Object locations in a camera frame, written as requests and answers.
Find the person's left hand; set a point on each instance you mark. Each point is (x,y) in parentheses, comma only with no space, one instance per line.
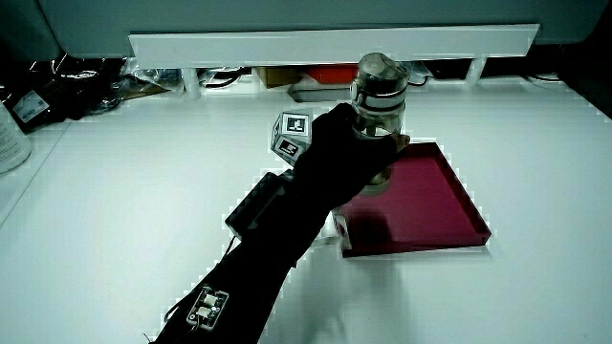
(334,157)

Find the clear plastic bottle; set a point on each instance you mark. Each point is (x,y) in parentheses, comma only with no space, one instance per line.
(380,79)

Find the red square tray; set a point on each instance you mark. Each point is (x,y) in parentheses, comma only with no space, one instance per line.
(430,205)

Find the person's left forearm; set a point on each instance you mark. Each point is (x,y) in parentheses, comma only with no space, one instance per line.
(268,267)

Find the grey flat box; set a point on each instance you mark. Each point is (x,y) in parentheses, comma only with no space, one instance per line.
(320,93)

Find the orange box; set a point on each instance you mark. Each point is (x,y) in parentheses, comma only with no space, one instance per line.
(334,73)

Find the black wrist sensor box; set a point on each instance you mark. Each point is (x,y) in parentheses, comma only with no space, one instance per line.
(255,203)

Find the brown cardboard box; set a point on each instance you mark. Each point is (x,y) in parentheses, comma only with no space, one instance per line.
(277,75)

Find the white riser shelf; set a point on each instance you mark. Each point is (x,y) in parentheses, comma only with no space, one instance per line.
(334,45)

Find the small sensor circuit board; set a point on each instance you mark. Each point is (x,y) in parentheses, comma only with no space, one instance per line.
(208,308)

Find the clear plastic bag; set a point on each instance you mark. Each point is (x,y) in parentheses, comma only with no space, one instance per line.
(153,79)

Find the black plastic bag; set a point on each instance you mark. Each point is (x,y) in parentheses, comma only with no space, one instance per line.
(72,95)

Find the white plastic container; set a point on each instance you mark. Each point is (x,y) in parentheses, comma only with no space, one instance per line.
(10,143)

